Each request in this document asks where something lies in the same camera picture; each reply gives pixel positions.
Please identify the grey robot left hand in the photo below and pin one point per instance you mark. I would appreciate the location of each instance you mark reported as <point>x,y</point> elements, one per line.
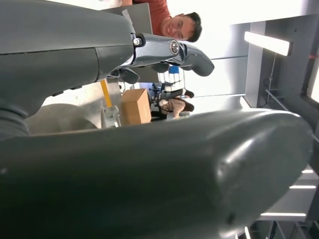
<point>125,184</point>

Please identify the stainless steel workbench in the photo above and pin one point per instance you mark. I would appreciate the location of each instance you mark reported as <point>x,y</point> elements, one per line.
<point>82,99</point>

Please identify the brown cardboard box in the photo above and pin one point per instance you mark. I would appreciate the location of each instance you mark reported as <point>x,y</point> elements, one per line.
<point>135,107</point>

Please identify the person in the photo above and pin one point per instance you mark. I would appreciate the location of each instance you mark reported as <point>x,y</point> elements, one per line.
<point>179,26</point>
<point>174,105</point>

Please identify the ceiling light bar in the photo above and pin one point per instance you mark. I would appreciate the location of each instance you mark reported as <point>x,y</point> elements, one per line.
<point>281,214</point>
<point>302,187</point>
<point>266,43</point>

